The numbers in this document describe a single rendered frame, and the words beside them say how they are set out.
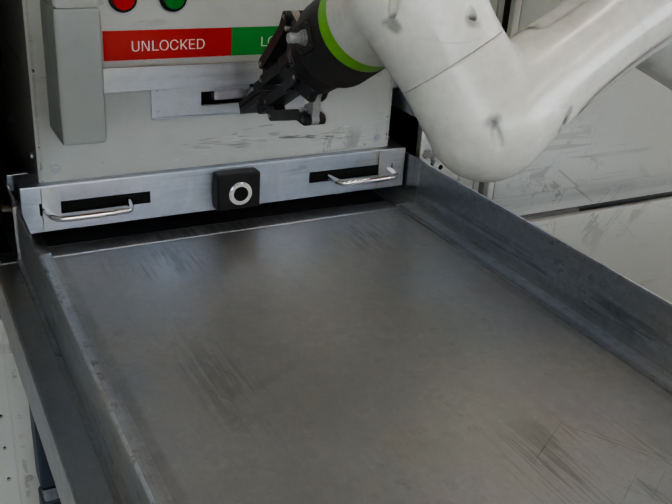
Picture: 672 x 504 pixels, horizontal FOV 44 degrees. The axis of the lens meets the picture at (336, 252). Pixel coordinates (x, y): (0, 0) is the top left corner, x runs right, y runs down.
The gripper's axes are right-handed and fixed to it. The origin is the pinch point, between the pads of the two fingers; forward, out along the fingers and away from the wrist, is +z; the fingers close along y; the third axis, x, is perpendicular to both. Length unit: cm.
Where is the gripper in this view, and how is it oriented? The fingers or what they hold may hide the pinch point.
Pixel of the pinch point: (260, 99)
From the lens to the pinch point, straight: 104.2
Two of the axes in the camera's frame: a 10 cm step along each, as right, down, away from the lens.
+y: 1.8, 9.8, -0.3
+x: 8.8, -1.5, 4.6
